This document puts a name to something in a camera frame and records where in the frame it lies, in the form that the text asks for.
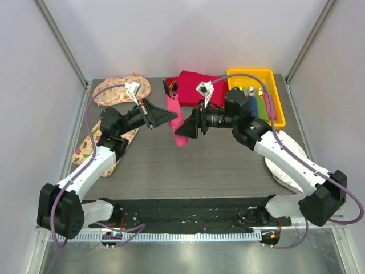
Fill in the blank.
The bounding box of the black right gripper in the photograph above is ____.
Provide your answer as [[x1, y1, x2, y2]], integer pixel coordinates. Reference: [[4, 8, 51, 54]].
[[175, 99, 237, 140]]

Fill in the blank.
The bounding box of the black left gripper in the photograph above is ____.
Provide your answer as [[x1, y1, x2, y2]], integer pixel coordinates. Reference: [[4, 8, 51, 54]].
[[117, 98, 177, 136]]

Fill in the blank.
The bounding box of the pink paper napkin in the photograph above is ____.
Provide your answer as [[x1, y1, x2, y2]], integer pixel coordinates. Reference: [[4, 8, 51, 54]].
[[165, 94, 188, 147]]

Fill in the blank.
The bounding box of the iridescent purple knife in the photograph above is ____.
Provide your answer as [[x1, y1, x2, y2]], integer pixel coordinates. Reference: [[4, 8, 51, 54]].
[[163, 80, 169, 96]]

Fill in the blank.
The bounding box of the iridescent spoon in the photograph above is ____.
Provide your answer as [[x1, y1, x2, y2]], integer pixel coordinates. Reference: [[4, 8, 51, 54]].
[[168, 81, 178, 99]]

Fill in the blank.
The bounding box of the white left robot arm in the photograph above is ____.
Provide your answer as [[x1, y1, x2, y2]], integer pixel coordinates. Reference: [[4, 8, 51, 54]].
[[37, 99, 178, 240]]

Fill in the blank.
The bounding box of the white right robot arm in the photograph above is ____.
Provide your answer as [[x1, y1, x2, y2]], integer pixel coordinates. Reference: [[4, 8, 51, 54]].
[[175, 90, 347, 227]]

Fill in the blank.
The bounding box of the blue napkin cutlery roll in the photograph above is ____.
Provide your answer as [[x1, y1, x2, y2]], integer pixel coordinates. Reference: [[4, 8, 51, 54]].
[[248, 86, 258, 118]]

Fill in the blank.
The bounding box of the stack of red napkins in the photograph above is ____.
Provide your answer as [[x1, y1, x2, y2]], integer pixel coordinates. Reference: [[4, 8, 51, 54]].
[[165, 70, 229, 108]]

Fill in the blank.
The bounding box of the floral fabric pouch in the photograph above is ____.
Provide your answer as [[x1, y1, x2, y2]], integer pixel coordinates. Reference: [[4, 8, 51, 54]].
[[92, 72, 152, 107]]

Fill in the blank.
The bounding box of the floral pattern tray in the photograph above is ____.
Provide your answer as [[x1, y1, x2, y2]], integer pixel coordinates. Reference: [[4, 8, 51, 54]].
[[71, 119, 140, 178]]

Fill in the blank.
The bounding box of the yellow plastic bin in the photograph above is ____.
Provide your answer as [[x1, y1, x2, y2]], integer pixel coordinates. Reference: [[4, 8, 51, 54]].
[[226, 68, 286, 130]]

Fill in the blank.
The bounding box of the white cloth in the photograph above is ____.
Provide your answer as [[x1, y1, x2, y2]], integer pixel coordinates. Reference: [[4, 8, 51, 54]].
[[263, 130, 310, 195]]

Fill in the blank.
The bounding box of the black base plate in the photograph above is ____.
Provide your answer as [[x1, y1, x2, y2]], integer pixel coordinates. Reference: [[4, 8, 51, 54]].
[[106, 197, 292, 234]]

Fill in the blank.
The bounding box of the aluminium frame rail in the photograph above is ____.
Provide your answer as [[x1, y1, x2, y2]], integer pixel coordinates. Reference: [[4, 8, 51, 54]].
[[35, 207, 348, 231]]

